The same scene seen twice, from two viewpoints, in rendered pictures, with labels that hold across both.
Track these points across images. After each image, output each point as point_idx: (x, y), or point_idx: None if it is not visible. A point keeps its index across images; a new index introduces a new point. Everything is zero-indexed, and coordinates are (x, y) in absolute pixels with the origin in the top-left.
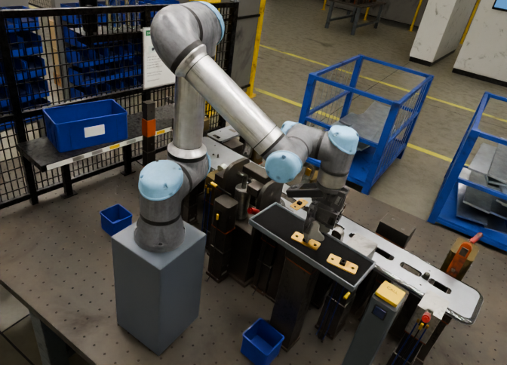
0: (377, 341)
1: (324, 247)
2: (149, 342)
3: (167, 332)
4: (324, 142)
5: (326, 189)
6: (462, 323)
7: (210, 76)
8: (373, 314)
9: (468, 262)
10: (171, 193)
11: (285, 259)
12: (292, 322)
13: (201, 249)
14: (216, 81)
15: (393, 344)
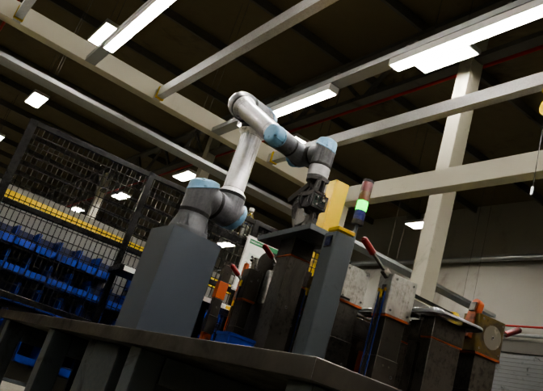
0: (324, 272)
1: None
2: (132, 325)
3: (151, 314)
4: (312, 145)
5: (309, 175)
6: (434, 310)
7: (250, 104)
8: (324, 245)
9: (478, 315)
10: (206, 186)
11: (276, 260)
12: (267, 325)
13: (212, 257)
14: (252, 106)
15: None
